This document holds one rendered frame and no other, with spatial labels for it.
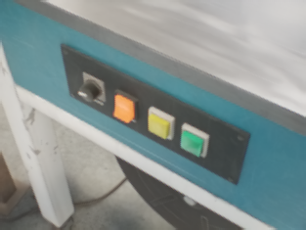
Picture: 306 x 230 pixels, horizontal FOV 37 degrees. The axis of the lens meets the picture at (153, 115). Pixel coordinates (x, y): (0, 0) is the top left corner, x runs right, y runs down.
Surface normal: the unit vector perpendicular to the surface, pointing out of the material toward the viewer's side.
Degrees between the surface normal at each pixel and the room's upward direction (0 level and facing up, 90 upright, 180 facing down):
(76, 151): 0
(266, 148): 90
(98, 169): 0
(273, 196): 90
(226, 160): 90
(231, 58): 0
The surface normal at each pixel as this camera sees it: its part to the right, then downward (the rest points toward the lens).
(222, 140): -0.57, 0.61
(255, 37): 0.00, -0.67
